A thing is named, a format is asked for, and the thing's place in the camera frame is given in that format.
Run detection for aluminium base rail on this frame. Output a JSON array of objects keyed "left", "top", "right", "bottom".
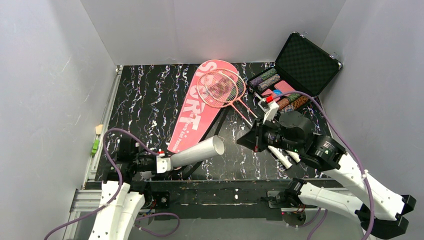
[{"left": 62, "top": 187, "right": 377, "bottom": 240}]

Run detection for beige wooden block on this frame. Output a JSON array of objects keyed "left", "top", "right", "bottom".
[{"left": 95, "top": 124, "right": 104, "bottom": 136}]

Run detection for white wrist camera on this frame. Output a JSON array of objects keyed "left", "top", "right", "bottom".
[
  {"left": 156, "top": 150, "right": 173, "bottom": 174},
  {"left": 258, "top": 95, "right": 279, "bottom": 123}
]

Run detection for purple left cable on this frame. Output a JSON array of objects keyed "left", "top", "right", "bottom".
[{"left": 43, "top": 128, "right": 181, "bottom": 240}]

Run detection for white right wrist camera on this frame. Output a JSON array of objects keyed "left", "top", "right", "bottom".
[{"left": 258, "top": 95, "right": 279, "bottom": 123}]

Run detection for black foam-lined case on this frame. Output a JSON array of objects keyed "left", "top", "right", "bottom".
[{"left": 246, "top": 31, "right": 343, "bottom": 97}]

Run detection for pink badminton racket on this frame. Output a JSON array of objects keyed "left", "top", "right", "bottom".
[
  {"left": 196, "top": 71, "right": 294, "bottom": 170},
  {"left": 204, "top": 68, "right": 302, "bottom": 164}
]

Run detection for pink card deck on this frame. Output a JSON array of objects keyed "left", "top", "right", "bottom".
[{"left": 261, "top": 80, "right": 295, "bottom": 97}]

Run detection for white shuttlecock tube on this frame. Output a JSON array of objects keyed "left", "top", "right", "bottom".
[{"left": 169, "top": 135, "right": 225, "bottom": 168}]

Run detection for poker chip rows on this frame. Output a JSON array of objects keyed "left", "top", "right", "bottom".
[{"left": 247, "top": 68, "right": 309, "bottom": 114}]

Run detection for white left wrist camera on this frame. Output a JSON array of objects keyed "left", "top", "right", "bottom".
[{"left": 156, "top": 150, "right": 173, "bottom": 174}]

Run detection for pink racket bag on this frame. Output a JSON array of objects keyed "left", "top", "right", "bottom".
[{"left": 167, "top": 59, "right": 237, "bottom": 153}]

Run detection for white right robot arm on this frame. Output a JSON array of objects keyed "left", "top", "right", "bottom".
[{"left": 236, "top": 111, "right": 417, "bottom": 240}]

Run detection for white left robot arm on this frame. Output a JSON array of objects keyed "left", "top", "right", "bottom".
[{"left": 89, "top": 138, "right": 146, "bottom": 240}]

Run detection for green clip on rail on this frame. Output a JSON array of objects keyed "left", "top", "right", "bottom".
[{"left": 90, "top": 139, "right": 100, "bottom": 156}]

